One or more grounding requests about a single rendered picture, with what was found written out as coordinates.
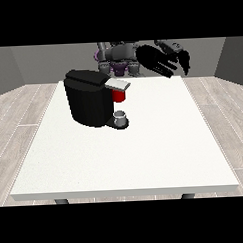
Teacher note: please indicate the grey robot trunk purple rings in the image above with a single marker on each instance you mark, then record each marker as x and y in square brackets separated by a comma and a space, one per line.
[119, 57]

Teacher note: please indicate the small grey cup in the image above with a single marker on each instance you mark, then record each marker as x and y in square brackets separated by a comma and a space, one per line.
[120, 118]

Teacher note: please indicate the black coffee machine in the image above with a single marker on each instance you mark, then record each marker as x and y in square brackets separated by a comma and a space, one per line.
[87, 101]

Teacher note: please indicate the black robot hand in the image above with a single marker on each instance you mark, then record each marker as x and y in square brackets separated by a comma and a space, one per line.
[154, 60]

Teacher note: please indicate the pale grey machine lid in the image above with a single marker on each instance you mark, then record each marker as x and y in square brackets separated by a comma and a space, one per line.
[118, 83]

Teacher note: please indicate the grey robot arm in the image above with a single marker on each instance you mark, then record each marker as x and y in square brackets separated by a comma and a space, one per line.
[170, 45]
[102, 50]

